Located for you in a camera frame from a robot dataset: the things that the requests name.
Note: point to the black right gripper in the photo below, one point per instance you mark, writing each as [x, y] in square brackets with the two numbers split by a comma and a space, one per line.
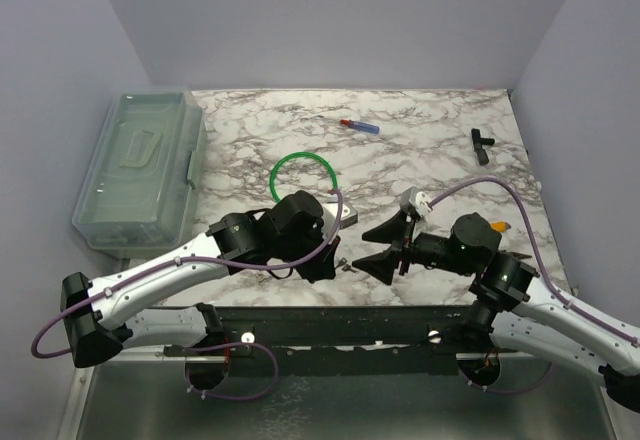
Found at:
[381, 265]

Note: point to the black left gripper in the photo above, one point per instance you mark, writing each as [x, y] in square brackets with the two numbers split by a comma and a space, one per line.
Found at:
[324, 266]

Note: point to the small silver key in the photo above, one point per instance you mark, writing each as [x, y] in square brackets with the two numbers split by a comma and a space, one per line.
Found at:
[344, 265]

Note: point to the green cable lock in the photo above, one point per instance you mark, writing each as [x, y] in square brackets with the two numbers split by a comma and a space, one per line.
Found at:
[301, 165]

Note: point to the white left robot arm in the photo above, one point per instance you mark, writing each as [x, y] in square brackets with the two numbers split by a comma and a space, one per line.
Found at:
[106, 315]

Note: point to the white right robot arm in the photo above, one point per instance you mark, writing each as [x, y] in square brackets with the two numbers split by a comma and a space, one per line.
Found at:
[514, 308]

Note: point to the spare silver keys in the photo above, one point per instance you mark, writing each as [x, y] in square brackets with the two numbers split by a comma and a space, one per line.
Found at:
[262, 278]

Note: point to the yellow utility knife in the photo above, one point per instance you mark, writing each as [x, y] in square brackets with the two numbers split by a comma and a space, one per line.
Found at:
[500, 226]

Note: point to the blue red small screwdriver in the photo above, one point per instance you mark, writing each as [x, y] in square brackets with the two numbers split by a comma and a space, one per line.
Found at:
[360, 126]

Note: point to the black T-shaped tool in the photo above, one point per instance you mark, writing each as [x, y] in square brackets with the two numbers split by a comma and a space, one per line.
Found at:
[479, 144]

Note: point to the clear plastic storage box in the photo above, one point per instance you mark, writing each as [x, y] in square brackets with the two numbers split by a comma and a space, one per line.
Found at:
[141, 191]

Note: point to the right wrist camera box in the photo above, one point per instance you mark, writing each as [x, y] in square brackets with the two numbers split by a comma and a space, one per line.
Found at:
[415, 203]

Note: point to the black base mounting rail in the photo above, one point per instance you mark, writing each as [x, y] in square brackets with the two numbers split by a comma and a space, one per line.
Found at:
[332, 341]

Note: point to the yellow handled pliers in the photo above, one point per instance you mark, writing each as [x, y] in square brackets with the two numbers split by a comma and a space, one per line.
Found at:
[517, 255]

